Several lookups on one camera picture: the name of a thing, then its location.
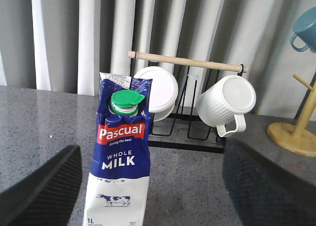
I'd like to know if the black wire mug rack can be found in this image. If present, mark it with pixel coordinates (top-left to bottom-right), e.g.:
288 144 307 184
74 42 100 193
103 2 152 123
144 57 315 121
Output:
128 50 248 154

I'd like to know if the white ribbed hanging mug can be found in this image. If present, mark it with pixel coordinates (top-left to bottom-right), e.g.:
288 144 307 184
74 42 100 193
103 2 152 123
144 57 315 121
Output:
196 75 256 138

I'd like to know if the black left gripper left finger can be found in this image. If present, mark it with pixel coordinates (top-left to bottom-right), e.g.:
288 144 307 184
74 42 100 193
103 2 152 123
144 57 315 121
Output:
0 145 81 226

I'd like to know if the white smiley hanging mug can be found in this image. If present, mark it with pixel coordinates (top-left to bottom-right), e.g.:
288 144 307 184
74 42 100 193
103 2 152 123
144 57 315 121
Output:
134 66 178 122

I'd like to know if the wooden mug tree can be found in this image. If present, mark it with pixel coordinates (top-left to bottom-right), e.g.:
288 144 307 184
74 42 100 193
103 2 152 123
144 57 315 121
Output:
267 74 316 157

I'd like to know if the grey white curtain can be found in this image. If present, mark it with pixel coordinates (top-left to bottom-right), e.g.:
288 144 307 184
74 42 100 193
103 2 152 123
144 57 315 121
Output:
0 0 316 118

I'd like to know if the blue mug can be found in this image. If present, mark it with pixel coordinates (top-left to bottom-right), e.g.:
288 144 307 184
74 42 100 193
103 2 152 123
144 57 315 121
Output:
290 7 316 53

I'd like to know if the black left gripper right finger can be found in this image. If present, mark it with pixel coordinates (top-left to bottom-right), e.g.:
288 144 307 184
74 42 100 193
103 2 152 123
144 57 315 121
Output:
222 139 316 226

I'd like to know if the Pascual whole milk carton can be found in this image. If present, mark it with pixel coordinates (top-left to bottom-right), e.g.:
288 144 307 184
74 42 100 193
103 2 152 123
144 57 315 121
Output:
82 73 152 226

